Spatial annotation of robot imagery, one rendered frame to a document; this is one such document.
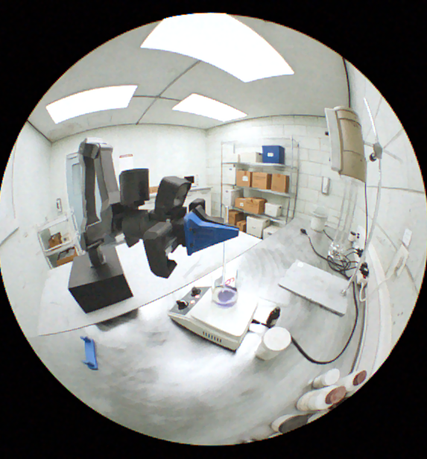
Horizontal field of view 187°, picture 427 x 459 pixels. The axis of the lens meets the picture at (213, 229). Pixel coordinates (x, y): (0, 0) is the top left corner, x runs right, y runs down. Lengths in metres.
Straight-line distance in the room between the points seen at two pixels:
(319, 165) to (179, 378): 2.63
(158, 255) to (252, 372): 0.31
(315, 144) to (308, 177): 0.60
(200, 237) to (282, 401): 0.39
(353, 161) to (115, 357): 0.77
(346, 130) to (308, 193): 2.15
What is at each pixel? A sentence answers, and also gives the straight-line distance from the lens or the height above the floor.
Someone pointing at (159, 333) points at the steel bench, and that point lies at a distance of 0.40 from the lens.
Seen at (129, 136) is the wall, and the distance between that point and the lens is 3.22.
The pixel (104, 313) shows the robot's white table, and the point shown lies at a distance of 0.51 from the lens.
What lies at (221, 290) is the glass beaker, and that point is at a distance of 0.27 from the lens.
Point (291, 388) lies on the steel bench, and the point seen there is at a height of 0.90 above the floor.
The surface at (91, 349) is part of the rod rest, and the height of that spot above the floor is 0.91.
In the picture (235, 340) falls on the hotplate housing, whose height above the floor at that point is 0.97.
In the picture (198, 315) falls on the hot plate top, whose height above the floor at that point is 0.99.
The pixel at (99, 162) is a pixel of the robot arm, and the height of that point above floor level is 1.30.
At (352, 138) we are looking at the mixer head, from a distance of 0.47.
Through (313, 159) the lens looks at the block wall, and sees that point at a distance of 2.56.
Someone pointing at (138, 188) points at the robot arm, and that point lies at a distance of 0.25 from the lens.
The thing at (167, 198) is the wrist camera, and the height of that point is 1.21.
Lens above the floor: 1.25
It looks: 23 degrees down
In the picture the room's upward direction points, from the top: straight up
